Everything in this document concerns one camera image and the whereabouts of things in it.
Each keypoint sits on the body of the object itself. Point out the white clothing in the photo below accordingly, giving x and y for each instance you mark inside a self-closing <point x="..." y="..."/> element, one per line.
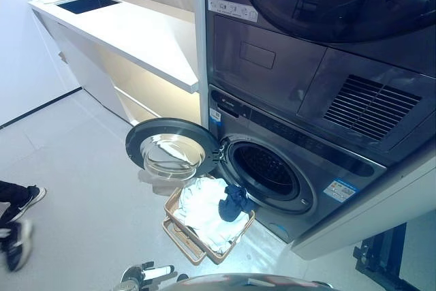
<point x="204" y="209"/>

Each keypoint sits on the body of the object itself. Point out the grey front-loading washing machine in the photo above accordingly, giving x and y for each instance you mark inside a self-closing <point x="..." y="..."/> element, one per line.
<point x="340" y="209"/>

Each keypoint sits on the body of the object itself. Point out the dark rectangular sink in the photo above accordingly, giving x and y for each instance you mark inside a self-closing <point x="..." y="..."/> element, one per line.
<point x="88" y="4"/>

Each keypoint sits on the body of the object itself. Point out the blue white energy label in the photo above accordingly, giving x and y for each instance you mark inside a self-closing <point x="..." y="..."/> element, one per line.
<point x="340" y="189"/>

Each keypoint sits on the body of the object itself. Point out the round glass washer door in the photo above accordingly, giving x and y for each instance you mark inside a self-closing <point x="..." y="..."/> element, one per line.
<point x="136" y="141"/>

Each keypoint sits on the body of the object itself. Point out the white base cabinet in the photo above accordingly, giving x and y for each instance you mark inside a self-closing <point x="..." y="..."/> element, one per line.
<point x="85" y="66"/>

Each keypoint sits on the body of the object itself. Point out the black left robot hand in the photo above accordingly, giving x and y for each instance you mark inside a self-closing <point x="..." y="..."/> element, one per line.
<point x="160" y="271"/>

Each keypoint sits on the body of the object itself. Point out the white dryer instruction label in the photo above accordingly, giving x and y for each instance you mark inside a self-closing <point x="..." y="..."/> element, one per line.
<point x="231" y="8"/>

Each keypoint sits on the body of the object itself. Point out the dark blue clothing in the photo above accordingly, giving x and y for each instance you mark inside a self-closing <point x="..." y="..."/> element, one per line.
<point x="231" y="209"/>

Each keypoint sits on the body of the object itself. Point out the black white sneaker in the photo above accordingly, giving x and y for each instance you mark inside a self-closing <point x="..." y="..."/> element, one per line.
<point x="29" y="202"/>
<point x="17" y="243"/>

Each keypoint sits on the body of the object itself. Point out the silver robot torso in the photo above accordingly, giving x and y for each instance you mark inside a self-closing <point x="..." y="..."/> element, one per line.
<point x="245" y="284"/>

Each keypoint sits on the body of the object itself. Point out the white countertop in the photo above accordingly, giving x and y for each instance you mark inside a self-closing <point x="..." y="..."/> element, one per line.
<point x="136" y="35"/>

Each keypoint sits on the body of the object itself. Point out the black metal stand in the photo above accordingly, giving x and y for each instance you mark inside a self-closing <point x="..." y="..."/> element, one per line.
<point x="391" y="263"/>

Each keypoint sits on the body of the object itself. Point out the wicker laundry basket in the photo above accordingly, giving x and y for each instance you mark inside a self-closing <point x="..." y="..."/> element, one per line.
<point x="190" y="250"/>

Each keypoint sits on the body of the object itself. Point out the small blue washer sticker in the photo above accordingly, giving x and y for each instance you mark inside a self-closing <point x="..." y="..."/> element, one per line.
<point x="215" y="116"/>

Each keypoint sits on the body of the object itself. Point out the grey stacked dryer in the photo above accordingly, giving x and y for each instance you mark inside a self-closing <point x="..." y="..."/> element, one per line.
<point x="272" y="32"/>

